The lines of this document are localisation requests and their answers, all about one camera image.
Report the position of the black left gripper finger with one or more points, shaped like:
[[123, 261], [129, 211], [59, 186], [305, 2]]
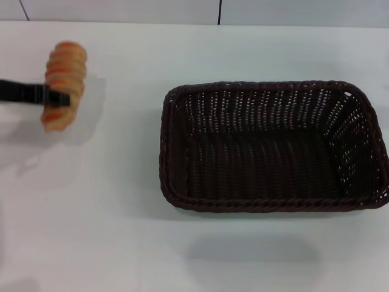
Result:
[[33, 94]]

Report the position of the orange striped spiral bread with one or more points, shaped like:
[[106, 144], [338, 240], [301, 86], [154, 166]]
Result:
[[68, 70]]

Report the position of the dark brown woven basket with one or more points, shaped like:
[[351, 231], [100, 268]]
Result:
[[267, 164]]

